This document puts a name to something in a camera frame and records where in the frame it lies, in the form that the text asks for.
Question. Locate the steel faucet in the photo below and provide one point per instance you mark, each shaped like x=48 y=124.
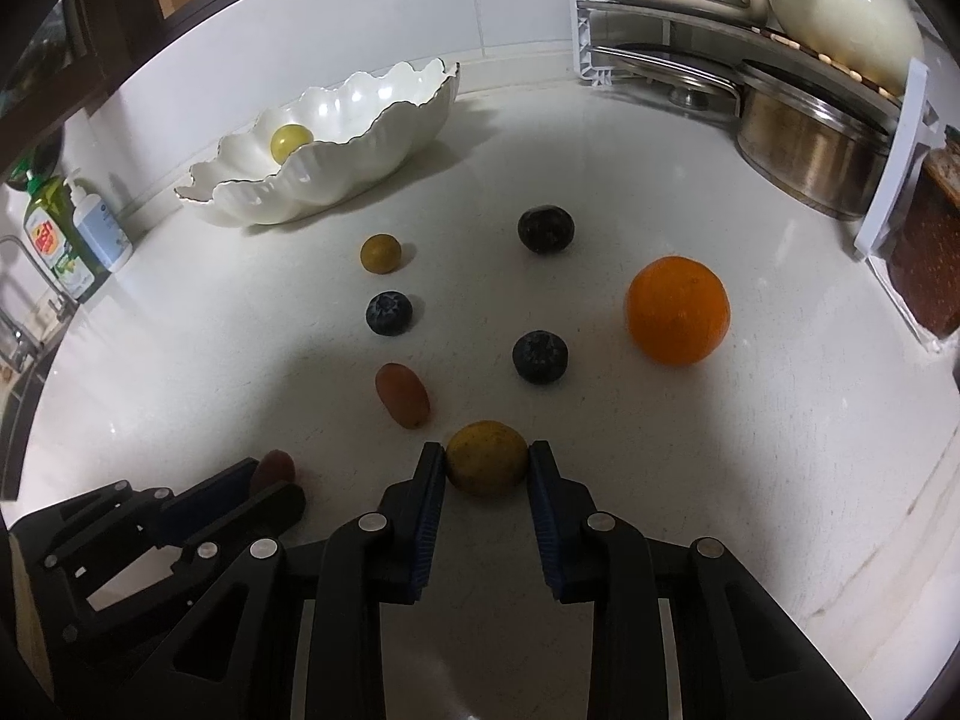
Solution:
x=32 y=323

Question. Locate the yellow small fruit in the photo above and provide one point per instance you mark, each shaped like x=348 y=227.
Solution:
x=485 y=458

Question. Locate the white scalloped fruit bowl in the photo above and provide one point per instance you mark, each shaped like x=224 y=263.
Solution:
x=364 y=130

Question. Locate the glass pot lid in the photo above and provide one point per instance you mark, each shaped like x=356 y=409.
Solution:
x=692 y=82

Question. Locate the orange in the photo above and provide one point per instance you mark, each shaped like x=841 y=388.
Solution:
x=677 y=311

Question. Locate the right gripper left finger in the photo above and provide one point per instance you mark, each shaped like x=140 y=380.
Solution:
x=381 y=558

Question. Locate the green dish soap bottle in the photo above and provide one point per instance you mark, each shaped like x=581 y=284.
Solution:
x=49 y=227

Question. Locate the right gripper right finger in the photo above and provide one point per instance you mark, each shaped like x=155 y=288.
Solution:
x=591 y=557

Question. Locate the white corner shelf rack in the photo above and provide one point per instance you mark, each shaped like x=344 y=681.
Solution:
x=911 y=125

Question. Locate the yellow-brown small fruit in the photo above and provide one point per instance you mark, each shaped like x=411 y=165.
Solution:
x=381 y=254

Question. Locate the glass jar with sauce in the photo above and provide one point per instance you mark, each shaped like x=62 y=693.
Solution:
x=923 y=267

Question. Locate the steel pot on counter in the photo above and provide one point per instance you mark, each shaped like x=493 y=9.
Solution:
x=809 y=143

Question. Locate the woven trivet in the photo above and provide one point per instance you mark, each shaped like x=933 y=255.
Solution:
x=797 y=50

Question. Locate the red oblong grape tomato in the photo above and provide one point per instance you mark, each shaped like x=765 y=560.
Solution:
x=403 y=395

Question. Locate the white pump bottle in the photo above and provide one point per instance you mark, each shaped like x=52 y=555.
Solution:
x=98 y=226

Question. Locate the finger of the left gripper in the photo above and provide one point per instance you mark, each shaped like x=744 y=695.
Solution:
x=202 y=483
x=211 y=525

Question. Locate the green apple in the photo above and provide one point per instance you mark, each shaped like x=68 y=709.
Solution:
x=287 y=139

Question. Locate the cream ceramic pot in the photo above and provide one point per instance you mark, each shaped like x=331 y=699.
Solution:
x=877 y=39

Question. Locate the brown window frame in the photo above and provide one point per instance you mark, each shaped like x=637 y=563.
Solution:
x=61 y=56

